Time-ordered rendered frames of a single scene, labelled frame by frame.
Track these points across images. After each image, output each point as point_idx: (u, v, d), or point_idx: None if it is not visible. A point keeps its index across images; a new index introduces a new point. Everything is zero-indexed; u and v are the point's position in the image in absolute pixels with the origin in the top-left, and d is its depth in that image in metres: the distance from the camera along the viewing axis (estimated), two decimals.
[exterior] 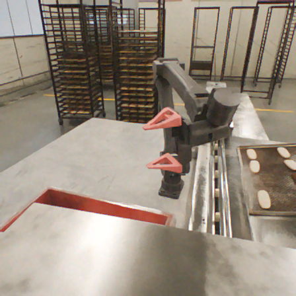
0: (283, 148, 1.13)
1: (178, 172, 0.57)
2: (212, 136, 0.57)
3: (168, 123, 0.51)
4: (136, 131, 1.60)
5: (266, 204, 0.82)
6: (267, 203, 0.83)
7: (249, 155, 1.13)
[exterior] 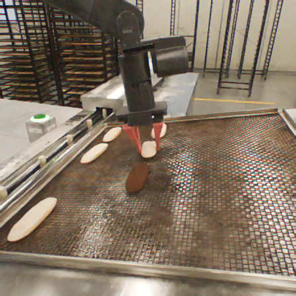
0: None
1: (162, 126, 0.49)
2: None
3: (130, 137, 0.51)
4: (4, 110, 1.14)
5: (17, 232, 0.36)
6: (21, 230, 0.36)
7: (104, 136, 0.67)
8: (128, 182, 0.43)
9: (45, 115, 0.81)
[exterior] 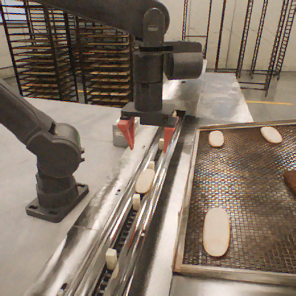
0: (271, 128, 0.65)
1: None
2: None
3: None
4: (65, 111, 1.12)
5: (218, 246, 0.34)
6: (221, 244, 0.34)
7: (211, 140, 0.64)
8: None
9: None
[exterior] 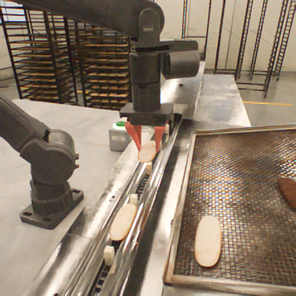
0: (153, 143, 0.56)
1: None
2: None
3: None
4: (63, 115, 1.12)
5: (209, 256, 0.34)
6: (212, 254, 0.34)
7: (112, 226, 0.45)
8: (293, 200, 0.41)
9: None
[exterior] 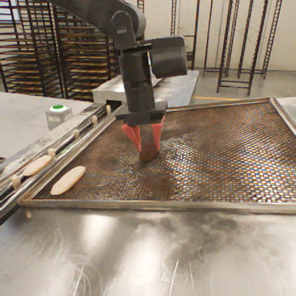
0: (45, 158, 0.65)
1: (161, 127, 0.48)
2: None
3: (129, 137, 0.51)
4: (21, 103, 1.23)
5: (58, 188, 0.45)
6: (61, 187, 0.45)
7: None
8: (142, 154, 0.52)
9: (63, 106, 0.91)
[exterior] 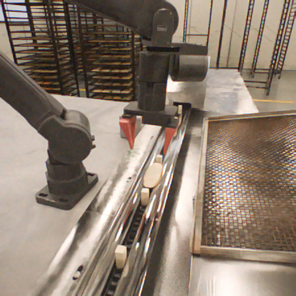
0: None
1: None
2: None
3: None
4: (70, 106, 1.11)
5: (151, 182, 0.51)
6: (153, 181, 0.51)
7: None
8: None
9: None
